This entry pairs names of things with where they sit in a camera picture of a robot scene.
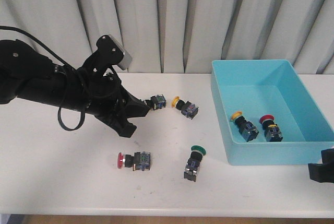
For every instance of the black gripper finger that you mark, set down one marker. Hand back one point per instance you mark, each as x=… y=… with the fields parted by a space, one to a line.
x=321 y=172
x=327 y=155

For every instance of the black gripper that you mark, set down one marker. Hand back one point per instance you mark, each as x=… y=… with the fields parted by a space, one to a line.
x=103 y=86

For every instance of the red button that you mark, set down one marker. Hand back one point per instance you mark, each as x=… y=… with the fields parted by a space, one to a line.
x=139 y=161
x=272 y=131

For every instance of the yellow button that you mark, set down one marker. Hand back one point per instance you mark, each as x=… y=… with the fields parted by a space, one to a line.
x=246 y=128
x=187 y=109

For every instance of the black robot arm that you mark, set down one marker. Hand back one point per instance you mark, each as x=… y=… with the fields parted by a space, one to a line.
x=26 y=74

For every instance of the light blue plastic box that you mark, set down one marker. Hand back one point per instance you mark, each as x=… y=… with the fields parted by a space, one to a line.
x=260 y=87

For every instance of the red button lying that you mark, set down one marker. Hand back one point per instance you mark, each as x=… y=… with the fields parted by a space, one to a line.
x=139 y=161

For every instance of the yellow button lying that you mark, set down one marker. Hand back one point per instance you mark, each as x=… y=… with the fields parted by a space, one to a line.
x=187 y=109

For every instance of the green button near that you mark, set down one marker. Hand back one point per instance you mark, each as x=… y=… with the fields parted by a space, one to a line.
x=193 y=163

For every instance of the grey curtain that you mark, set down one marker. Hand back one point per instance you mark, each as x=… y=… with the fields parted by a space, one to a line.
x=183 y=36

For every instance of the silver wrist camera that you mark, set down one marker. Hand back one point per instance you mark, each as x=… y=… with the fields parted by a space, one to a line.
x=111 y=52

